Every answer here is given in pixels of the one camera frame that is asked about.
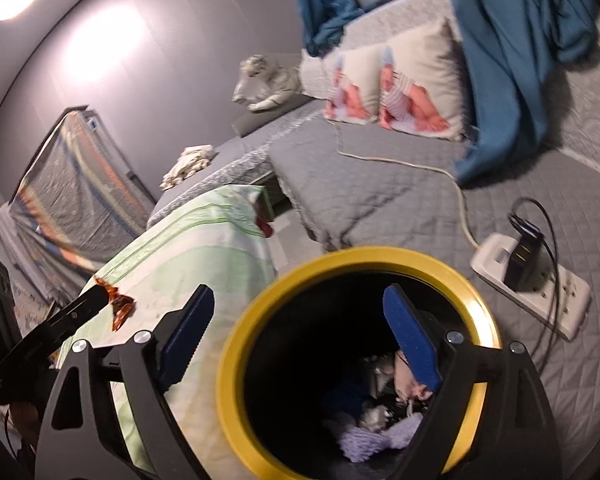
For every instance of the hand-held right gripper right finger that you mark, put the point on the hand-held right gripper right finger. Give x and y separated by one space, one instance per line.
412 330

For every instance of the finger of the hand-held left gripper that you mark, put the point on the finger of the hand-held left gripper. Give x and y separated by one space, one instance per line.
77 307

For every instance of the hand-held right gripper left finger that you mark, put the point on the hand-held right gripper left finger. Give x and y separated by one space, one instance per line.
190 330

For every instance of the orange torn ribbon wrapper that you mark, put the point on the orange torn ribbon wrapper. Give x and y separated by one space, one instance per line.
119 309

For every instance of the pale wrapper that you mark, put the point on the pale wrapper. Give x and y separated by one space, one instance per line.
406 384

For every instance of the black bin with yellow rim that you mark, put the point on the black bin with yellow rim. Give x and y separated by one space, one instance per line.
260 310

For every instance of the purple yarn bundle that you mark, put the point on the purple yarn bundle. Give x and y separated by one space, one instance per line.
375 442

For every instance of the person's left hand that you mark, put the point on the person's left hand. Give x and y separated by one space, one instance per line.
22 412

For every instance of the green patterned bedsheet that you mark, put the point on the green patterned bedsheet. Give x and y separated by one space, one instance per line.
195 245

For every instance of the red cloth piece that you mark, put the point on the red cloth piece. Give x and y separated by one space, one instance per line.
266 228

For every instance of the black charger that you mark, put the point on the black charger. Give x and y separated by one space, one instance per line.
522 255

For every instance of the white power strip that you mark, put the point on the white power strip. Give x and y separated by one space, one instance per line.
545 292

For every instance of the grey quilted sofa cover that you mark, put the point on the grey quilted sofa cover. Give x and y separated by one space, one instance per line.
380 185

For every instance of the cream crumpled cloth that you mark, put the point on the cream crumpled cloth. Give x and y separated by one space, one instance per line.
187 162

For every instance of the grey bed cover with lace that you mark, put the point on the grey bed cover with lace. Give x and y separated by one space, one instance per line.
220 160

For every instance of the grey pillow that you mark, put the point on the grey pillow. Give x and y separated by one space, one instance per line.
260 122

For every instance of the baby print pillow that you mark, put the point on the baby print pillow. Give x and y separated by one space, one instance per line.
420 85
352 85

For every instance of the white tiger plush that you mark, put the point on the white tiger plush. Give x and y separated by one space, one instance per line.
265 80

